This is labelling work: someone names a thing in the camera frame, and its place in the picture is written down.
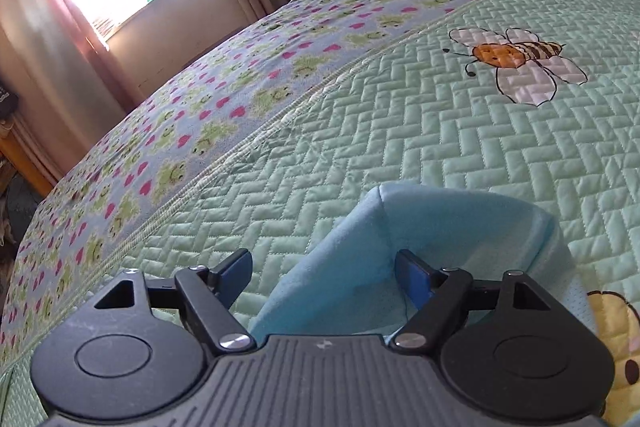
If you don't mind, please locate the light blue white jacket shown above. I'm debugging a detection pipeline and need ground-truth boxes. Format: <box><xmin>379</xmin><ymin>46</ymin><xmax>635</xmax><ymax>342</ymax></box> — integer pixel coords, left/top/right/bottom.
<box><xmin>248</xmin><ymin>182</ymin><xmax>597</xmax><ymax>341</ymax></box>

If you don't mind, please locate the green quilted bee bedspread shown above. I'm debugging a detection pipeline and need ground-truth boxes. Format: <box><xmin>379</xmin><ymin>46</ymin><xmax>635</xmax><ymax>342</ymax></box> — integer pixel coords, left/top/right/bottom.
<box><xmin>1</xmin><ymin>0</ymin><xmax>639</xmax><ymax>426</ymax></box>

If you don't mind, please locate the pink left curtain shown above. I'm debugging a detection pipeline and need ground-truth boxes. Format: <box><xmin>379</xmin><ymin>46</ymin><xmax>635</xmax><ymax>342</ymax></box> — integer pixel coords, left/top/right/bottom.
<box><xmin>1</xmin><ymin>0</ymin><xmax>144</xmax><ymax>183</ymax></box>

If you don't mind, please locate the dark hanging tote bag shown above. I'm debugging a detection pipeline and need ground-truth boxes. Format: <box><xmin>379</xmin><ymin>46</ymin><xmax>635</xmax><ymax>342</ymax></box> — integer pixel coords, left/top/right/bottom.
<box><xmin>0</xmin><ymin>82</ymin><xmax>20</xmax><ymax>121</ymax></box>

